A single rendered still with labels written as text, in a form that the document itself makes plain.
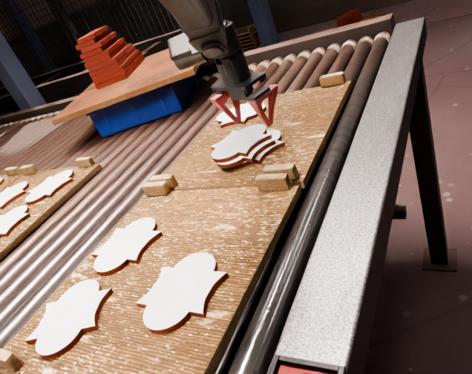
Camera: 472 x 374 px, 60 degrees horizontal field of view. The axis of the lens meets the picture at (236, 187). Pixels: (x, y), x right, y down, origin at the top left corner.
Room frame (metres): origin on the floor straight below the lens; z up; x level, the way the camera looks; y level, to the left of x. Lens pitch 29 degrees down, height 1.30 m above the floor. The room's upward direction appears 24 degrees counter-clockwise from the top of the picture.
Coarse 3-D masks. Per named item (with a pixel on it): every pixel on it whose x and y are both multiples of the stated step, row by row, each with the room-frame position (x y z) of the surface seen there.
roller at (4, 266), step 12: (156, 120) 1.30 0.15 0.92; (144, 132) 1.24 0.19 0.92; (132, 144) 1.18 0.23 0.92; (120, 156) 1.12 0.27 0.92; (108, 168) 1.07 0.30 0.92; (96, 180) 1.03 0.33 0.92; (84, 192) 0.99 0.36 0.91; (72, 204) 0.95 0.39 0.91; (60, 216) 0.91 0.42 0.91; (48, 228) 0.88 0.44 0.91; (24, 240) 0.85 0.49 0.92; (36, 240) 0.84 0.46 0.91; (12, 252) 0.82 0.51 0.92; (24, 252) 0.81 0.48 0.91; (0, 264) 0.79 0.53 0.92; (12, 264) 0.78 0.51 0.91
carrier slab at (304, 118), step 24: (288, 96) 0.98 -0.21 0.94; (312, 96) 0.91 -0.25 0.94; (336, 96) 0.85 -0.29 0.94; (216, 120) 1.03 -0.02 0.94; (288, 120) 0.84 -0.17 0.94; (312, 120) 0.79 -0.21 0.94; (192, 144) 0.94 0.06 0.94; (288, 144) 0.73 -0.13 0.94; (312, 144) 0.69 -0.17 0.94; (192, 168) 0.81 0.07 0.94; (216, 168) 0.76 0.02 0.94; (240, 168) 0.72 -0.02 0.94; (312, 168) 0.62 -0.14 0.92
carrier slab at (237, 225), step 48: (192, 192) 0.70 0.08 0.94; (240, 192) 0.63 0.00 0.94; (288, 192) 0.57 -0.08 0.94; (192, 240) 0.55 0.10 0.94; (240, 240) 0.50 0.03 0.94; (144, 288) 0.49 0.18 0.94; (240, 288) 0.40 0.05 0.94; (96, 336) 0.43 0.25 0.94; (144, 336) 0.39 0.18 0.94; (192, 336) 0.36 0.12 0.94
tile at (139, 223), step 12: (132, 228) 0.65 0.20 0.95; (144, 228) 0.63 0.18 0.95; (156, 228) 0.63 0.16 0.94; (108, 240) 0.64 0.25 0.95; (120, 240) 0.63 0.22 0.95; (132, 240) 0.61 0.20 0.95; (144, 240) 0.59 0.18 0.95; (96, 252) 0.62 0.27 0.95; (108, 252) 0.61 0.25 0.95; (120, 252) 0.59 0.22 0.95; (132, 252) 0.57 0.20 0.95; (96, 264) 0.58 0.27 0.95; (108, 264) 0.57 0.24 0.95; (120, 264) 0.56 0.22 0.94
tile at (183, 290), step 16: (192, 256) 0.50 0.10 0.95; (208, 256) 0.48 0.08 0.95; (176, 272) 0.48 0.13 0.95; (192, 272) 0.46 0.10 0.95; (208, 272) 0.45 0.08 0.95; (224, 272) 0.43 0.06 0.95; (160, 288) 0.46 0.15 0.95; (176, 288) 0.44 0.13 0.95; (192, 288) 0.43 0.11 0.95; (208, 288) 0.42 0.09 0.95; (144, 304) 0.44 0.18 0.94; (160, 304) 0.43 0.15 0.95; (176, 304) 0.41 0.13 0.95; (192, 304) 0.40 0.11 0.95; (144, 320) 0.41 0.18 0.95; (160, 320) 0.40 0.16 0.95; (176, 320) 0.39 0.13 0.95
